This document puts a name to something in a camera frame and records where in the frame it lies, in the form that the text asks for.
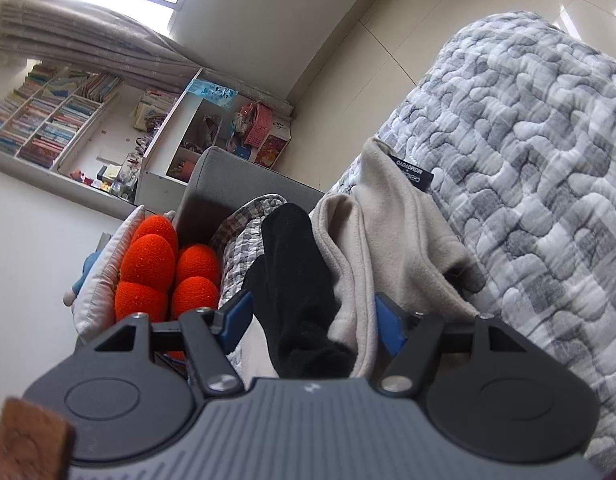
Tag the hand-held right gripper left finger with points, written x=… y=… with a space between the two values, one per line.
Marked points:
x=238 y=310

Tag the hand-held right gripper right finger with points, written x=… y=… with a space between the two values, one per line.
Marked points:
x=390 y=322

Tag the beige and black sweatshirt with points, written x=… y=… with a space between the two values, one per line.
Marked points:
x=387 y=240

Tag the orange plush cushion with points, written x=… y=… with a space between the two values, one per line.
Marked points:
x=148 y=260

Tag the grey sofa armrest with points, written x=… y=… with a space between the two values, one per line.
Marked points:
x=223 y=180

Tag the white pillow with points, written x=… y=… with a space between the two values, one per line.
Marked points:
x=103 y=280

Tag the white bookshelf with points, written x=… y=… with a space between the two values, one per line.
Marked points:
x=158 y=187

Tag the blue plush toy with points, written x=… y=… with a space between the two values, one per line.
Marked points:
x=88 y=270

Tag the printed white box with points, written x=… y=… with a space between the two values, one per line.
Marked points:
x=275 y=147

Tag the pink basket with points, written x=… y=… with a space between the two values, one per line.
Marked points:
x=258 y=127

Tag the grey patterned quilt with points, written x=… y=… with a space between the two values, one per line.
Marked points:
x=537 y=160

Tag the blue printed bag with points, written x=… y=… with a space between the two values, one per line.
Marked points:
x=213 y=91

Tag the brown fuzzy sleeve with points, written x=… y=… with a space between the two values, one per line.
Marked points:
x=28 y=440

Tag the row of books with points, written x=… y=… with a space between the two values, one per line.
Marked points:
x=48 y=125

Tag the beige curtain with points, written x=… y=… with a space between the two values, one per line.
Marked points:
x=113 y=35

